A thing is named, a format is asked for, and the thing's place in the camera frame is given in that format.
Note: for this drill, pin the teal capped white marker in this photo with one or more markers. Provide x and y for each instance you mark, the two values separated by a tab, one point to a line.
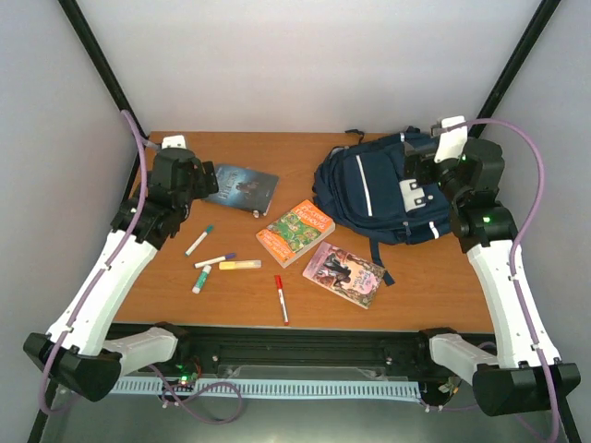
198	241

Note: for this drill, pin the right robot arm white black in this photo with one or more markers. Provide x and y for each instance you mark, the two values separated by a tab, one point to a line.
526	373

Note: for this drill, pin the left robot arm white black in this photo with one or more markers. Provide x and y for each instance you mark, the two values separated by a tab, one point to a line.
74	351

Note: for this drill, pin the pink illustrated paperback book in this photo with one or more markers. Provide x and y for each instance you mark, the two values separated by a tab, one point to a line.
345	274

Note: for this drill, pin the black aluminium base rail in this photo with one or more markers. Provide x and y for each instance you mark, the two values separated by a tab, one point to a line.
395	353

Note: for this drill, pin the dark blue fantasy book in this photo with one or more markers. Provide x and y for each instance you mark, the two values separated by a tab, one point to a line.
244	189

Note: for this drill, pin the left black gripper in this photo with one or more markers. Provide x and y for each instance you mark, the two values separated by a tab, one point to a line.
205	188

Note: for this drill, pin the light blue slotted cable duct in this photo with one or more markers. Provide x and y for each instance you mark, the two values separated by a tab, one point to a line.
269	389

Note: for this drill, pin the yellow highlighter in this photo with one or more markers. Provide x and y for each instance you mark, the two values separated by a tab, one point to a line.
240	264

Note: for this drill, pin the orange green thick paperback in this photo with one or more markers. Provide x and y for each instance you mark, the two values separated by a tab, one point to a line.
295	232

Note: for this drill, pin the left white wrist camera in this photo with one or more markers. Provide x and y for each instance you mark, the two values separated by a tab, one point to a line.
174	142

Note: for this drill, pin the right black frame post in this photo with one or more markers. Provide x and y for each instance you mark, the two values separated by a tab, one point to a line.
534	29

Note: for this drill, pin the left black frame post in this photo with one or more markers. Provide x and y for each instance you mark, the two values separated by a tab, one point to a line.
82	28

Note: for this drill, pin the green white glue stick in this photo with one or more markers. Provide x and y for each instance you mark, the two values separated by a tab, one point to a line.
203	276

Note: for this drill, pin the navy blue student backpack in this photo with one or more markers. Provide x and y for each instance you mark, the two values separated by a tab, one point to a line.
362	187

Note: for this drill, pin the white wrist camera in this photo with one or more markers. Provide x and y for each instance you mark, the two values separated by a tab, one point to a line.
452	135
174	142

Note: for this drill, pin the red marker pen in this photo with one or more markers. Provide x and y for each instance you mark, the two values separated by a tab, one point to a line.
279	286

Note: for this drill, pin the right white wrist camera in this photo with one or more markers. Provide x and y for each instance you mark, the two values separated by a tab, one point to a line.
452	135

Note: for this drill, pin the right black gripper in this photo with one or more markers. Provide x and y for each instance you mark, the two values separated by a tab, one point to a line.
411	157

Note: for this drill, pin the black frame post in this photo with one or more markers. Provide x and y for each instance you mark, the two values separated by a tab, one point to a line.
82	28
534	29

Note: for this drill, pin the purple capped white marker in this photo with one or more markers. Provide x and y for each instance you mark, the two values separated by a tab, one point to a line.
214	260

